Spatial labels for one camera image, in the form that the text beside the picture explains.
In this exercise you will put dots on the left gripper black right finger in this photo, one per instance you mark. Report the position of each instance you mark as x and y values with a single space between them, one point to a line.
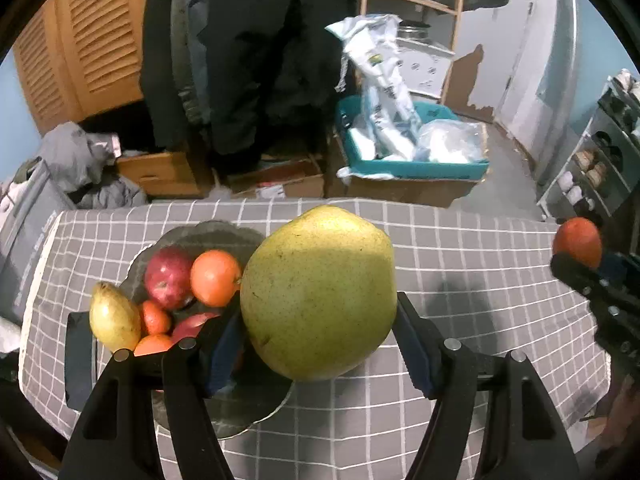
523 437

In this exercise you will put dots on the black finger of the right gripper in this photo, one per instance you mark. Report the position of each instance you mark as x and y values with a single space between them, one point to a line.
619 269
580 278

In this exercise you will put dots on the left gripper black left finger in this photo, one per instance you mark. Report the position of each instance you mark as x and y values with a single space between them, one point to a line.
114 437

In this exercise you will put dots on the reddish-orange tangerine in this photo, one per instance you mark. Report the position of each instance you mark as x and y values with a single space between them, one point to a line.
580 238

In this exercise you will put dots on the large dark red apple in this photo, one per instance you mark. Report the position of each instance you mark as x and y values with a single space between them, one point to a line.
190 327

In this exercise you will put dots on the large yellow-green pear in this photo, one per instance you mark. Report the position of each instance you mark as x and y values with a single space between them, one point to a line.
319 295

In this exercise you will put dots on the large orange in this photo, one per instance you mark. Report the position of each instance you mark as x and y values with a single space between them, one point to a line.
155 343

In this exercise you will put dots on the person's right hand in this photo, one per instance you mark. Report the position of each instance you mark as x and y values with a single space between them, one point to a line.
622 426

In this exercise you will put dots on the shoe rack with shoes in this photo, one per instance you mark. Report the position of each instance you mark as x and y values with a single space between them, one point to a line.
602 169

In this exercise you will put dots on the dark blue phone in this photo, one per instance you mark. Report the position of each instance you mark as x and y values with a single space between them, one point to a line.
79 360

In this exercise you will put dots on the grey checkered tablecloth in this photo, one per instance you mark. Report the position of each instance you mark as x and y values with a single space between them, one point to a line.
483 281

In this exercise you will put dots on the small yellow pear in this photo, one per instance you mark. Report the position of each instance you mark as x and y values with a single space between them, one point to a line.
114 320

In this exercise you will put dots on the small tangerine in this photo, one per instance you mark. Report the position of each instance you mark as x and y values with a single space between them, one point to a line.
155 320

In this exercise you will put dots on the cardboard box under crate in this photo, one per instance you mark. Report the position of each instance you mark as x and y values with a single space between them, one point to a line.
436 193

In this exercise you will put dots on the small red apple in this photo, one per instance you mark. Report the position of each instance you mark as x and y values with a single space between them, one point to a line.
167 278

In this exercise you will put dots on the orange in plate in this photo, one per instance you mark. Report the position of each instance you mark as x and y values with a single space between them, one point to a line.
215 278

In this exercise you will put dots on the clear plastic bag in crate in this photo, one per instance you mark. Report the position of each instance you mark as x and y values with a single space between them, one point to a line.
448 141

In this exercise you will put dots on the teal plastic crate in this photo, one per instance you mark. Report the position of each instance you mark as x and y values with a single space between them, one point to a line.
393 151

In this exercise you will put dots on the white printed plastic bag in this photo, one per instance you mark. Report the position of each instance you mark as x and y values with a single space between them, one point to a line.
369 42

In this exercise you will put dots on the wooden drawer box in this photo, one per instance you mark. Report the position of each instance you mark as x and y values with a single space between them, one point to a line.
166 175

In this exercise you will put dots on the white floral storage box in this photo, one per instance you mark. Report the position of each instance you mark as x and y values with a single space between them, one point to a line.
424 65

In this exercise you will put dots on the grey crumpled clothes pile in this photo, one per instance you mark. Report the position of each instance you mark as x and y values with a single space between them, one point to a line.
83 166

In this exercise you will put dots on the wooden louvered cabinet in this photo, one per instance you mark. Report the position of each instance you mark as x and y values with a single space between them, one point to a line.
80 58

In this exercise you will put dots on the dark hanging coats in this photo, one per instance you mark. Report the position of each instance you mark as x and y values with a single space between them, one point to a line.
234 80

